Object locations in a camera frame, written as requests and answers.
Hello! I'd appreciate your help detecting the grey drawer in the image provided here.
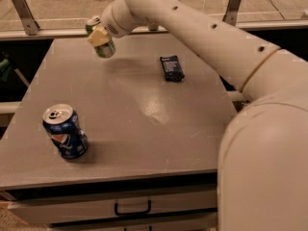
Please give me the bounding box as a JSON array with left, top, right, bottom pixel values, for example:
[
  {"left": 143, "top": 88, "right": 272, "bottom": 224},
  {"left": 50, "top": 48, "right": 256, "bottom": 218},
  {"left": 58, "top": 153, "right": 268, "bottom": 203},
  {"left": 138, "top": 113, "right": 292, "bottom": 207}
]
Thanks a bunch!
[
  {"left": 9, "top": 190, "right": 217, "bottom": 224},
  {"left": 48, "top": 212, "right": 218, "bottom": 231}
]

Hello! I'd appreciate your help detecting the lower grey drawer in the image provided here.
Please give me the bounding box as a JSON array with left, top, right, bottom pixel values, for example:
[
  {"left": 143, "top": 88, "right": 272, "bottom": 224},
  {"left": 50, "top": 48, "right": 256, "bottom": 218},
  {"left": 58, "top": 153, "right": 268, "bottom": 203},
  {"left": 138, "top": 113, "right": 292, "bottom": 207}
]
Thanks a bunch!
[{"left": 48, "top": 212, "right": 218, "bottom": 231}]

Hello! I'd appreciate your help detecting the blue Pepsi can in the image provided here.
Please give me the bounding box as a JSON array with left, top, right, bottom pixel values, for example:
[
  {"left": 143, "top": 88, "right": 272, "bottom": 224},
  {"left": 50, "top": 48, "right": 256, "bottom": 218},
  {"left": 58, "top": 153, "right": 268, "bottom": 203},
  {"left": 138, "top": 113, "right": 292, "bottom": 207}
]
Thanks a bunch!
[{"left": 42, "top": 104, "right": 88, "bottom": 160}]

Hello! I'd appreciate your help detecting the green soda can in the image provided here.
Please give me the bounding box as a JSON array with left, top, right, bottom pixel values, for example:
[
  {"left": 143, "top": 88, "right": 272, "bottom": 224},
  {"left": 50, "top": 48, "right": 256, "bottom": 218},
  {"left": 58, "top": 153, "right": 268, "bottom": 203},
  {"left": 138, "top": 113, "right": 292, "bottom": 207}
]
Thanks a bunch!
[{"left": 85, "top": 16, "right": 116, "bottom": 58}]

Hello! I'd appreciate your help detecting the left metal railing bracket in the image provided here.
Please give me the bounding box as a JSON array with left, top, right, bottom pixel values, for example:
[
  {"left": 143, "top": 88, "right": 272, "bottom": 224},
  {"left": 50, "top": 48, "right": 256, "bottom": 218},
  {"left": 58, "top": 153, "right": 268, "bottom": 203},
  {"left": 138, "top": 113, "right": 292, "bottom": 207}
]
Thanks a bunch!
[{"left": 12, "top": 0, "right": 40, "bottom": 36}]

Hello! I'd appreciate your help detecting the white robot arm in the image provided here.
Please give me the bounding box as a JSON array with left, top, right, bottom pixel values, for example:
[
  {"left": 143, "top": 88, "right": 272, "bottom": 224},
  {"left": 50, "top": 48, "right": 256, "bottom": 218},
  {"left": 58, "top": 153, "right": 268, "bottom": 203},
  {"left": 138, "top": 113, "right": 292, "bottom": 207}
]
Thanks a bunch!
[{"left": 90, "top": 0, "right": 308, "bottom": 231}]

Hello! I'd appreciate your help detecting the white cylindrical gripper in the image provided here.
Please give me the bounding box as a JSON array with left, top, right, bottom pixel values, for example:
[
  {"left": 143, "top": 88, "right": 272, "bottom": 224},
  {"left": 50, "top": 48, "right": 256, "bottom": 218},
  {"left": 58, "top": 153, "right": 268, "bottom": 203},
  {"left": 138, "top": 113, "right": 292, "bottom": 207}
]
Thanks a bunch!
[{"left": 88, "top": 0, "right": 145, "bottom": 47}]

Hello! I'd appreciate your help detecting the metal railing bracket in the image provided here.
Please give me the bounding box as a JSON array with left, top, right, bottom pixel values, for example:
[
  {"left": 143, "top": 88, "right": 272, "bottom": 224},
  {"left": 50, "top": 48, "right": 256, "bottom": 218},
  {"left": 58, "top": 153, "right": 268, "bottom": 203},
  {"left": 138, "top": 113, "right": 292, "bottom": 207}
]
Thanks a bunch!
[
  {"left": 222, "top": 0, "right": 242, "bottom": 26},
  {"left": 12, "top": 0, "right": 40, "bottom": 36},
  {"left": 148, "top": 23, "right": 159, "bottom": 31}
]

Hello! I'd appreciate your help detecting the green object at left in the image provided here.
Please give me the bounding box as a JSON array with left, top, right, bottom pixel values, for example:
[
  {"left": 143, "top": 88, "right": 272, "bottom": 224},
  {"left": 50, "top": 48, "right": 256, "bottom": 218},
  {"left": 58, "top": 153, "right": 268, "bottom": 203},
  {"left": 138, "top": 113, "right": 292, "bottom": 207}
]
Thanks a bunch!
[{"left": 0, "top": 59, "right": 12, "bottom": 82}]

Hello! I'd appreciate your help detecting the upper grey drawer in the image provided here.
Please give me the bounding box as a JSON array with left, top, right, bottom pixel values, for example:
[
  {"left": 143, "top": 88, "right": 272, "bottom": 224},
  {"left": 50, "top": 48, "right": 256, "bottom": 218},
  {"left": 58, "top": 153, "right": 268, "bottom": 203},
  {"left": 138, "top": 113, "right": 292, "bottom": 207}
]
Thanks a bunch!
[{"left": 9, "top": 190, "right": 217, "bottom": 224}]

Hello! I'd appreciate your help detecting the middle metal railing bracket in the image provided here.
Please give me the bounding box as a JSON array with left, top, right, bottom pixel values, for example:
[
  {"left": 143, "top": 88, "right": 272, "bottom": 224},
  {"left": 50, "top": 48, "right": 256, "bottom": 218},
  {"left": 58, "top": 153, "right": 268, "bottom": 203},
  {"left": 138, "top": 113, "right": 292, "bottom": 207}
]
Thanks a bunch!
[{"left": 148, "top": 23, "right": 159, "bottom": 31}]

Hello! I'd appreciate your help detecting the right metal railing bracket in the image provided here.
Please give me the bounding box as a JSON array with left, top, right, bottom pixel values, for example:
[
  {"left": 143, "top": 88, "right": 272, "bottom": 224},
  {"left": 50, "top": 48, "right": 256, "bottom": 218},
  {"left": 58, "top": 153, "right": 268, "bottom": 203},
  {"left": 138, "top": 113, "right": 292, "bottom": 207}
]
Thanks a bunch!
[{"left": 222, "top": 0, "right": 242, "bottom": 26}]

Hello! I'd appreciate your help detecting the dark blue rxbar wrapper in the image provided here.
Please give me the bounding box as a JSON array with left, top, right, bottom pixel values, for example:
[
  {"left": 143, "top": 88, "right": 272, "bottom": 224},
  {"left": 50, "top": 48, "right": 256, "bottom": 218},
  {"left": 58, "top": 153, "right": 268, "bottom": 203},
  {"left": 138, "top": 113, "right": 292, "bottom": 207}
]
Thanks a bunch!
[{"left": 160, "top": 55, "right": 185, "bottom": 83}]

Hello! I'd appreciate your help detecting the black upper drawer handle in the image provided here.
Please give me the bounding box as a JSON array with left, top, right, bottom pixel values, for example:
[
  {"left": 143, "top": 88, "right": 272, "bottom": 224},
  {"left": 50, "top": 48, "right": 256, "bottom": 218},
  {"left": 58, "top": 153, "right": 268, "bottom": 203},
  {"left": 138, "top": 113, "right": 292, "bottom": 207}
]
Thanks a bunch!
[{"left": 114, "top": 200, "right": 152, "bottom": 217}]

